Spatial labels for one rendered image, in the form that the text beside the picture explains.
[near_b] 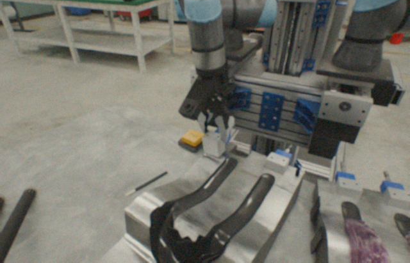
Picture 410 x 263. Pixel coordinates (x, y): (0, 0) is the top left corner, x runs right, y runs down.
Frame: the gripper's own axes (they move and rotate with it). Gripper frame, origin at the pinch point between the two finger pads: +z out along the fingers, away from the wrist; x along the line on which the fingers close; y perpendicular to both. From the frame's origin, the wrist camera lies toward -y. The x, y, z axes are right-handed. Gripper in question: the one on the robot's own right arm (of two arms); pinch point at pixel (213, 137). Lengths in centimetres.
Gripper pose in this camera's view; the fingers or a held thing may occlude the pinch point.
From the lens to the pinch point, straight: 71.3
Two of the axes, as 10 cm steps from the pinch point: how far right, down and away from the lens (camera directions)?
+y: 5.7, -5.2, 6.4
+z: 1.3, 8.2, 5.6
